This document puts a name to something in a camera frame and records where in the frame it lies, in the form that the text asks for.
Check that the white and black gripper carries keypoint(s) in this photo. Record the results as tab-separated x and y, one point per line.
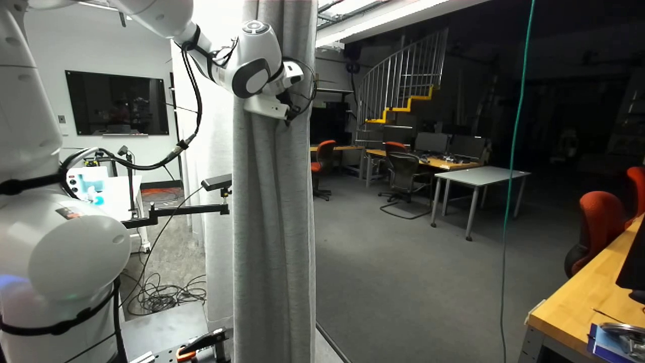
275	99

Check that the grey woven fabric curtain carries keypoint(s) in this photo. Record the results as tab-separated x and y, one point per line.
273	227

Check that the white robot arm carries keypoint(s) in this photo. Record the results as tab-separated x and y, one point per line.
61	257

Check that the orange chair by curtain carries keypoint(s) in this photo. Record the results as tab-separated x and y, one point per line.
324	159

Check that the staircase with yellow trim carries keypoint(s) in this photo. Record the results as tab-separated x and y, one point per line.
395	83

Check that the black mesh office chair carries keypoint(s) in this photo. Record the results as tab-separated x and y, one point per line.
406	177

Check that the wooden desk with monitors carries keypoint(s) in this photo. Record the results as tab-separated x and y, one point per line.
435	149

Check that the white rectangular table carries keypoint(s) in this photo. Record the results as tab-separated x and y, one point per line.
478	179

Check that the white box with blue print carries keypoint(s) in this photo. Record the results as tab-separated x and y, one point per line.
102	190

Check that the orange office chair right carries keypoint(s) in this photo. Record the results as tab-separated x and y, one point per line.
603	218

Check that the wooden desk top right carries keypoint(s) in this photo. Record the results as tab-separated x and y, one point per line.
562	322

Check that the black camera on stand arm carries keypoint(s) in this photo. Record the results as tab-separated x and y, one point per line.
223	184

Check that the wall mounted black monitor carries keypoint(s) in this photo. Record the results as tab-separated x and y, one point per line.
117	103

